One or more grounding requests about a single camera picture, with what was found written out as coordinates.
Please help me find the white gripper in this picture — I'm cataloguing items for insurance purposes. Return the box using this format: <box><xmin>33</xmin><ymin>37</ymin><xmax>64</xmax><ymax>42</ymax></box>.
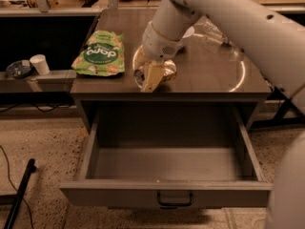
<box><xmin>135</xmin><ymin>21</ymin><xmax>182</xmax><ymax>93</ymax></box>

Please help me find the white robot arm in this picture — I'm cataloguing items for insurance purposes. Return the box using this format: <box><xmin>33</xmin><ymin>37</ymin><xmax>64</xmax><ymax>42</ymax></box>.
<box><xmin>142</xmin><ymin>0</ymin><xmax>305</xmax><ymax>229</ymax></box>

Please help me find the open grey top drawer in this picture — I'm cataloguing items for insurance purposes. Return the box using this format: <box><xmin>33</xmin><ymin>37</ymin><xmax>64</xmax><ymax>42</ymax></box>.
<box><xmin>60</xmin><ymin>106</ymin><xmax>272</xmax><ymax>209</ymax></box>

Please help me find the green chip bag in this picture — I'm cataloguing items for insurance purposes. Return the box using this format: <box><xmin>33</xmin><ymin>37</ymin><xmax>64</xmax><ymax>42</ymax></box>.
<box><xmin>71</xmin><ymin>31</ymin><xmax>125</xmax><ymax>77</ymax></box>

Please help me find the white bowl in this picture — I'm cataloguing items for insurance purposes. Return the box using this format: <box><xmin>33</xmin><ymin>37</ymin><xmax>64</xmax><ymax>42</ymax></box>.
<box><xmin>183</xmin><ymin>27</ymin><xmax>194</xmax><ymax>39</ymax></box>

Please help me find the grey cabinet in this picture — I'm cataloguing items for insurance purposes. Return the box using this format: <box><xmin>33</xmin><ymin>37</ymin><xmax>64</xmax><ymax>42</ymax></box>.
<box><xmin>71</xmin><ymin>9</ymin><xmax>271</xmax><ymax>126</ymax></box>

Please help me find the clear plastic water bottle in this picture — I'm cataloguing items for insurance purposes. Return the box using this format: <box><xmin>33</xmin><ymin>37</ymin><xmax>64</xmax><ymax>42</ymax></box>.
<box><xmin>200</xmin><ymin>19</ymin><xmax>244</xmax><ymax>61</ymax></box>

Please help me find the white paper cup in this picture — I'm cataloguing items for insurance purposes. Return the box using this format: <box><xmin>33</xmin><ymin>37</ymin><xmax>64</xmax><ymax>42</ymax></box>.
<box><xmin>30</xmin><ymin>54</ymin><xmax>50</xmax><ymax>75</ymax></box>

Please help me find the dark round ashtray dish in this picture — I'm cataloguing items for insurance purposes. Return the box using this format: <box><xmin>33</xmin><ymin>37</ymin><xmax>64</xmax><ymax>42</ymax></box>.
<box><xmin>6</xmin><ymin>60</ymin><xmax>33</xmax><ymax>79</ymax></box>

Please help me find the black pole on floor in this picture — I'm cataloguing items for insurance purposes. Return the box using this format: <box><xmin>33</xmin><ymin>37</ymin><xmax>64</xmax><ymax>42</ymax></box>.
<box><xmin>4</xmin><ymin>158</ymin><xmax>36</xmax><ymax>229</ymax></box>

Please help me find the black drawer handle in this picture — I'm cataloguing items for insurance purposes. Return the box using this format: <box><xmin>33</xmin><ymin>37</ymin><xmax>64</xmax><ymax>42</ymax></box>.
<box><xmin>156</xmin><ymin>191</ymin><xmax>193</xmax><ymax>207</ymax></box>

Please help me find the black floor cable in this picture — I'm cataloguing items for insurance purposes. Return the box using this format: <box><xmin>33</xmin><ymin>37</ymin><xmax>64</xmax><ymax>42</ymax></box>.
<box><xmin>0</xmin><ymin>144</ymin><xmax>35</xmax><ymax>229</ymax></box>

